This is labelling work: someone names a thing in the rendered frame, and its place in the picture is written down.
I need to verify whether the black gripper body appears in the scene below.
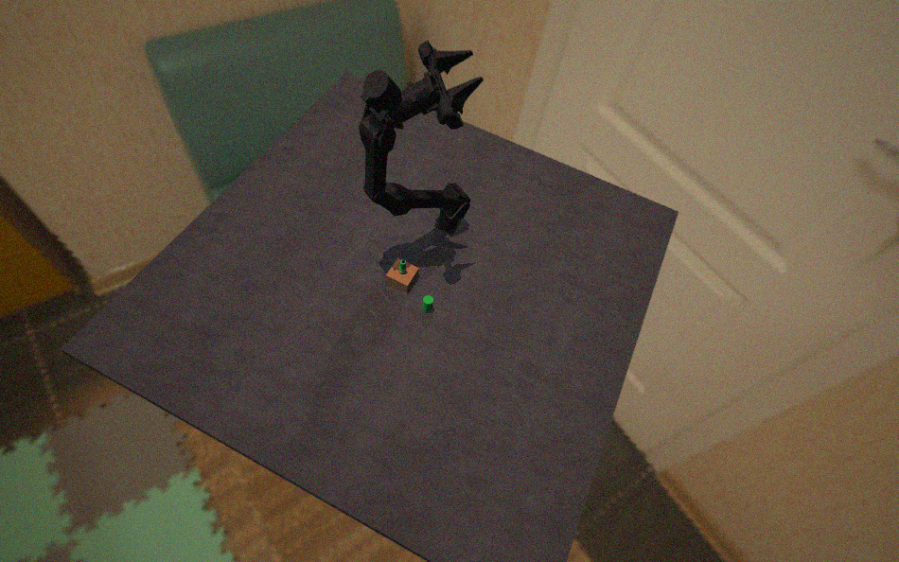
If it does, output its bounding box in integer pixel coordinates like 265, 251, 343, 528
404, 40, 464, 130

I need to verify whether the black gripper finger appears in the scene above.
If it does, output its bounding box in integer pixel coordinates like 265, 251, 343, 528
448, 77, 484, 114
433, 49, 473, 74

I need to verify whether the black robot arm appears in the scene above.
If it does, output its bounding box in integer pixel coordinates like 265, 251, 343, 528
359, 70, 470, 235

